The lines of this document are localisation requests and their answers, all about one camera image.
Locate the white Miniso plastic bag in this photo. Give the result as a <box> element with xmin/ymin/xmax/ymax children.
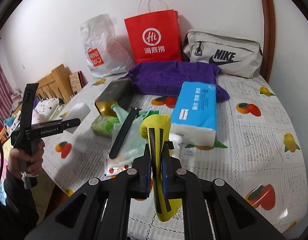
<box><xmin>80</xmin><ymin>14</ymin><xmax>134</xmax><ymax>78</ymax></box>

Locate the green white plastic packet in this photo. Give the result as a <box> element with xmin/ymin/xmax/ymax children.
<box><xmin>109</xmin><ymin>109</ymin><xmax>159</xmax><ymax>163</ymax></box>

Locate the person's left hand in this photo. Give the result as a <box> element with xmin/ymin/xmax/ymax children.
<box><xmin>7</xmin><ymin>139</ymin><xmax>45</xmax><ymax>179</ymax></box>

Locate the person's dark sleeve forearm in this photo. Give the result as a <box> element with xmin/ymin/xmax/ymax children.
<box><xmin>0</xmin><ymin>171</ymin><xmax>39</xmax><ymax>239</ymax></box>

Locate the mint green cloth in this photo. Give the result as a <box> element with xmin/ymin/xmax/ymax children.
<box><xmin>111</xmin><ymin>104</ymin><xmax>129</xmax><ymax>128</ymax></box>

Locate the green wet wipes pack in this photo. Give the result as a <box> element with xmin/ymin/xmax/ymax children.
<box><xmin>91</xmin><ymin>115</ymin><xmax>119</xmax><ymax>138</ymax></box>

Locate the fruit print sachet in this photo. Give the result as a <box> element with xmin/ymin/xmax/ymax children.
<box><xmin>104</xmin><ymin>158</ymin><xmax>132</xmax><ymax>177</ymax></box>

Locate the purple towel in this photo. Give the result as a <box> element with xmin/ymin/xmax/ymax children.
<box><xmin>125</xmin><ymin>61</ymin><xmax>229</xmax><ymax>102</ymax></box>

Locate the dark green gold tin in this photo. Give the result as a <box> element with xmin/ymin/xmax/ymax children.
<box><xmin>94</xmin><ymin>78</ymin><xmax>135</xmax><ymax>117</ymax></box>

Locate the white tissue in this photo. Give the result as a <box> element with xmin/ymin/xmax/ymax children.
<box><xmin>169</xmin><ymin>133</ymin><xmax>183</xmax><ymax>145</ymax></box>

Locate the red Haidilao paper bag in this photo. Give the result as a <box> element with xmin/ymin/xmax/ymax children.
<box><xmin>124</xmin><ymin>10</ymin><xmax>182</xmax><ymax>64</ymax></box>

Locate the wooden headboard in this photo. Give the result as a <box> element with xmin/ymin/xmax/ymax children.
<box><xmin>36</xmin><ymin>64</ymin><xmax>73</xmax><ymax>103</ymax></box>

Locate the black strap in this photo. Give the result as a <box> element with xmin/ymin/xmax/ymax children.
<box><xmin>108</xmin><ymin>107</ymin><xmax>141</xmax><ymax>159</ymax></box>

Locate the grey Nike pouch bag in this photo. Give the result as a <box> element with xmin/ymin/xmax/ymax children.
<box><xmin>183</xmin><ymin>29</ymin><xmax>263</xmax><ymax>78</ymax></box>

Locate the striped red curtain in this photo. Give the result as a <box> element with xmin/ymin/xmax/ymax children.
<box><xmin>0</xmin><ymin>65</ymin><xmax>13</xmax><ymax>124</ymax></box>

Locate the brown wooden door frame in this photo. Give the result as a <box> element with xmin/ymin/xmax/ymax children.
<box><xmin>260</xmin><ymin>0</ymin><xmax>276</xmax><ymax>82</ymax></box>

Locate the brown framed picture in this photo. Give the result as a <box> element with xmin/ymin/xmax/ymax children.
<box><xmin>69</xmin><ymin>71</ymin><xmax>87</xmax><ymax>95</ymax></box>

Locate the blue tissue pack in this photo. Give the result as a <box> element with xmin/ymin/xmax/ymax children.
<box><xmin>170</xmin><ymin>81</ymin><xmax>216</xmax><ymax>147</ymax></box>

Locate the white spotted plush pillow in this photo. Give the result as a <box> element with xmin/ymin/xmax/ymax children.
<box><xmin>34</xmin><ymin>98</ymin><xmax>60</xmax><ymax>121</ymax></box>

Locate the white sponge block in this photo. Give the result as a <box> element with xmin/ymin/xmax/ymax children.
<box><xmin>63</xmin><ymin>103</ymin><xmax>91</xmax><ymax>134</ymax></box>

